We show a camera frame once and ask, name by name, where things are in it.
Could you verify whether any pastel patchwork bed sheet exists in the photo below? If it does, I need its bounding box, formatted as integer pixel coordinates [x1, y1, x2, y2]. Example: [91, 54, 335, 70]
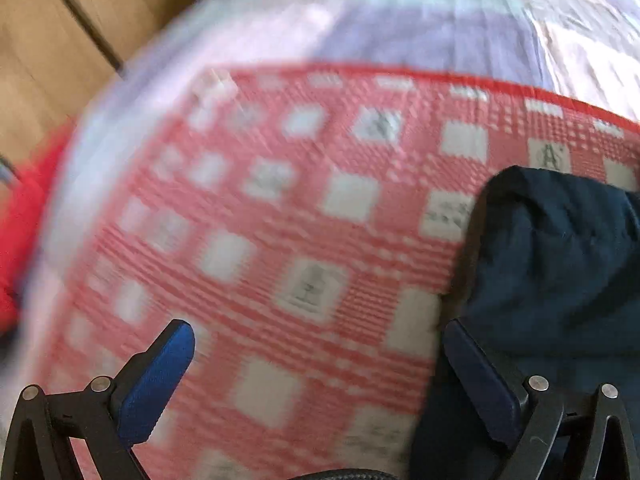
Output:
[0, 0, 640, 480]

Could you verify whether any red checkered mat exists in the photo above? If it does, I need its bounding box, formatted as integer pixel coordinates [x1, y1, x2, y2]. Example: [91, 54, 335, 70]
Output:
[30, 61, 640, 480]

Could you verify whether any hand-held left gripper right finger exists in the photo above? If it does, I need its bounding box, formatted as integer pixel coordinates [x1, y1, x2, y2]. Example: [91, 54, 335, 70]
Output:
[444, 318, 640, 480]

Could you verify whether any wooden wardrobe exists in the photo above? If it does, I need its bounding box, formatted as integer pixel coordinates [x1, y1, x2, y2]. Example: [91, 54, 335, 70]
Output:
[0, 0, 201, 171]

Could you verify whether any dark blue jacket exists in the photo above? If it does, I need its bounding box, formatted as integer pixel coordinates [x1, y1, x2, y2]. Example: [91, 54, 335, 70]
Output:
[409, 165, 640, 480]

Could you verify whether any red cloth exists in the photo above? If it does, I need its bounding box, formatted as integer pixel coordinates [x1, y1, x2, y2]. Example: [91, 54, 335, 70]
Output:
[0, 125, 73, 331]

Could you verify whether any black braided cable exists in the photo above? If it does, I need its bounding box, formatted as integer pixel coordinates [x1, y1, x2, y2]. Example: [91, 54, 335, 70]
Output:
[295, 468, 401, 480]

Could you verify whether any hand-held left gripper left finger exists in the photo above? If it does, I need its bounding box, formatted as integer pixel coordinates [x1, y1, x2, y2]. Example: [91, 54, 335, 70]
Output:
[0, 319, 196, 480]

